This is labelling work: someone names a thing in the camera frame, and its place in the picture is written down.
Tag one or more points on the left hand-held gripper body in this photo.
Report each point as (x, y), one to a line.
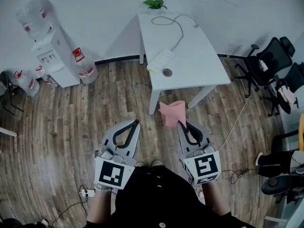
(111, 173)

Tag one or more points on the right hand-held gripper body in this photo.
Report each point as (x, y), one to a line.
(205, 166)

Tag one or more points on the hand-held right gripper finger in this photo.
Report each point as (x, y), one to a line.
(183, 141)
(204, 136)

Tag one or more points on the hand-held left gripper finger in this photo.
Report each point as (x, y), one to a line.
(134, 141)
(109, 134)

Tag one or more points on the pink cloth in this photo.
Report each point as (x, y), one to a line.
(171, 115)

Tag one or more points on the person's left forearm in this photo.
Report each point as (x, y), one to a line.
(99, 205)

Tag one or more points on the person's right forearm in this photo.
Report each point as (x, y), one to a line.
(216, 198)

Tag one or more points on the person's left shoe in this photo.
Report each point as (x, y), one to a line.
(140, 164)

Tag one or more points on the person's shoe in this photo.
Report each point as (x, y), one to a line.
(140, 164)
(156, 163)

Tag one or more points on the person's right shoe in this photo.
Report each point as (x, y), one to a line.
(156, 163)

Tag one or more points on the white floor power strip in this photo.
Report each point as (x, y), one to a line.
(86, 193)

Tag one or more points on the person's black clothing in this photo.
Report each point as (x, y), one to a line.
(154, 198)

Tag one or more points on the black grey device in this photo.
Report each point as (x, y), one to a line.
(275, 183)

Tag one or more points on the white table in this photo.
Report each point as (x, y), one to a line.
(194, 56)

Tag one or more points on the white water dispenser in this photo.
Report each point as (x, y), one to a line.
(61, 63)

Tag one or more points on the pale pink garment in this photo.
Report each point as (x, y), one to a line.
(286, 94)

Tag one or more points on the yellow board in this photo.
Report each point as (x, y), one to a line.
(301, 132)

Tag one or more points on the black mesh office chair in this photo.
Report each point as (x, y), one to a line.
(297, 77)
(273, 63)

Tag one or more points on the white wooden bar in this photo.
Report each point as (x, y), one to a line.
(8, 132)

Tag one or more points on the black metal stand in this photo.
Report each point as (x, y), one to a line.
(4, 79)

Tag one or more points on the green potted plant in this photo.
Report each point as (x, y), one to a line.
(154, 3)

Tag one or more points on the clear water bottle on dispenser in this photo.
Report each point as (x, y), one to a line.
(35, 15)

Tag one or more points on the black stool frame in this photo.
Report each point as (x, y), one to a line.
(280, 139)

